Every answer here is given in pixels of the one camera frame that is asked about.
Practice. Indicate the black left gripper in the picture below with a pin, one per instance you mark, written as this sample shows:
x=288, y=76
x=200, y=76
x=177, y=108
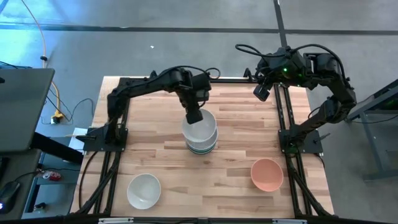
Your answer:
x=191, y=105

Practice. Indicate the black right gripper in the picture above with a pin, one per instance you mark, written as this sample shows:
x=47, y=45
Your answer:
x=280, y=67

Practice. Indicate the dark green bowl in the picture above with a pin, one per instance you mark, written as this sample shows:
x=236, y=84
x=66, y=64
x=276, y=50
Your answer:
x=201, y=152

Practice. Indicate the orange bowl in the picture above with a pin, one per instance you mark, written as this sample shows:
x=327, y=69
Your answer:
x=266, y=174

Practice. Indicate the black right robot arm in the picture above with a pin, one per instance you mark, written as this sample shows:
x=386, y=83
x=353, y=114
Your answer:
x=339, y=105

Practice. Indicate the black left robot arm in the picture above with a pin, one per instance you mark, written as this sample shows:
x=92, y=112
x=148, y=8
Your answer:
x=146, y=85

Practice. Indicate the black table clamp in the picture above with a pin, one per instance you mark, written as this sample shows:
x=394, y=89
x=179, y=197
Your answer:
x=247, y=73
x=153, y=74

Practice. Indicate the white paper sheet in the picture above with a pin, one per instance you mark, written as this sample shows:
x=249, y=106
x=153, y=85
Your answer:
x=74, y=141

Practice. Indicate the yellow power plug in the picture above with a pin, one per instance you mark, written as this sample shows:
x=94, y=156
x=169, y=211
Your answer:
x=57, y=118

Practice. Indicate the black desk support bar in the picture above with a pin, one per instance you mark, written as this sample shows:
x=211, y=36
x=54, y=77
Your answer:
x=56, y=147

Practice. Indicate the red and white object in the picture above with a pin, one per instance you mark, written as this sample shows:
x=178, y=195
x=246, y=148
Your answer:
x=51, y=175

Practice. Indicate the grey desk shelf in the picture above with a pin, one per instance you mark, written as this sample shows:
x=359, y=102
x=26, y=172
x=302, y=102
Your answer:
x=56, y=196

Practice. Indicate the grey laptop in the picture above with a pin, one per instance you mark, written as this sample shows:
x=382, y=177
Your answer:
x=21, y=109

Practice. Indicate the dark desk top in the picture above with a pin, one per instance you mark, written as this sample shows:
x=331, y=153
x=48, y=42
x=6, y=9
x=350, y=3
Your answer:
x=25, y=174

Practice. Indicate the small black clip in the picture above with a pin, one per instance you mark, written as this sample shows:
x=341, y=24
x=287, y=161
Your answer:
x=40, y=206

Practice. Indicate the black computer mouse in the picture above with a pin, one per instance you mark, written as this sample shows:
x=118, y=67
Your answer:
x=7, y=196

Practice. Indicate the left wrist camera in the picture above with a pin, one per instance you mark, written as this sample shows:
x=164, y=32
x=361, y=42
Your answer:
x=203, y=87

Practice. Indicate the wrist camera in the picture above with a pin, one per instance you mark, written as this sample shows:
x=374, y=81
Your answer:
x=203, y=87
x=287, y=62

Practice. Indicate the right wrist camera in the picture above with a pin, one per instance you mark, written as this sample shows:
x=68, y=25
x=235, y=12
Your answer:
x=287, y=62

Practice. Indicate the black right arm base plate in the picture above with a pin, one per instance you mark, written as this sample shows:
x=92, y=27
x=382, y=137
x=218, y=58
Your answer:
x=308, y=146

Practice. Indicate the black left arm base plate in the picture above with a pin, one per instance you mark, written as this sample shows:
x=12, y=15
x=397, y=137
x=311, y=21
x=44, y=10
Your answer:
x=93, y=143

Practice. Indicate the black aluminium table frame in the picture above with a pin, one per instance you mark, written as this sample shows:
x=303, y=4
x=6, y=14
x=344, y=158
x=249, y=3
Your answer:
x=233, y=222

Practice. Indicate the dark side desk frame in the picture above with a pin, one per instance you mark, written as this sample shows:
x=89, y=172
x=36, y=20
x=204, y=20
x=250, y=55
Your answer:
x=374, y=146

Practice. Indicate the white metal bracket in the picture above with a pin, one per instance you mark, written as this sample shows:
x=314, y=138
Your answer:
x=289, y=221
x=115, y=221

